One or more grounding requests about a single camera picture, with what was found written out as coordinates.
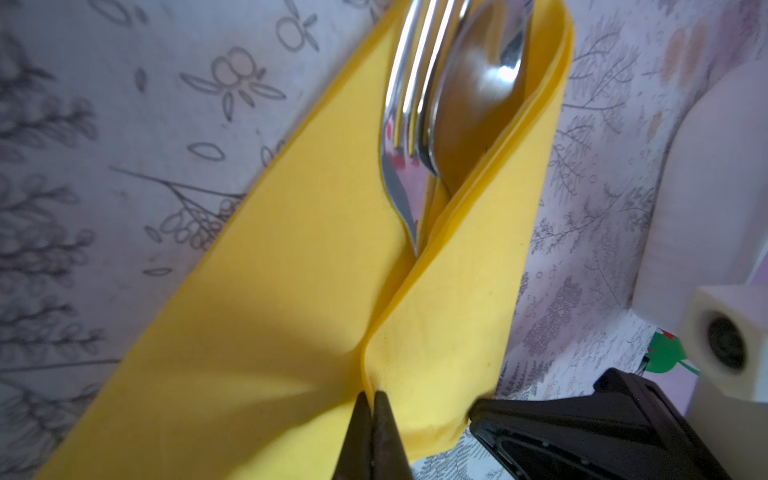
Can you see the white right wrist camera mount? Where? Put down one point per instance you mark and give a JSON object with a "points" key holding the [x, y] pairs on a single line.
{"points": [[724, 333]]}

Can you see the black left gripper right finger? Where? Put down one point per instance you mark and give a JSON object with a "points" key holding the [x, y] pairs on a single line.
{"points": [[388, 457]]}

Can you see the silver spoon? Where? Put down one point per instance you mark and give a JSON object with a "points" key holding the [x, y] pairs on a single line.
{"points": [[480, 84]]}

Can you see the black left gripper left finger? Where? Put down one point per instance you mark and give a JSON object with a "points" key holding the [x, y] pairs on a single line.
{"points": [[356, 456]]}

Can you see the white rectangular plastic tray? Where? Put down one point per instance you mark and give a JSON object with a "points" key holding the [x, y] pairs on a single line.
{"points": [[709, 223]]}

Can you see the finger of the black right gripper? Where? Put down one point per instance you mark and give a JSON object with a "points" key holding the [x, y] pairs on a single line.
{"points": [[626, 429]]}

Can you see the yellow paper napkin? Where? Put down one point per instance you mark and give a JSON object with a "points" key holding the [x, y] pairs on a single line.
{"points": [[312, 294]]}

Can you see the silver fork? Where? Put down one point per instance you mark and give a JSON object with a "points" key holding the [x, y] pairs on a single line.
{"points": [[424, 38]]}

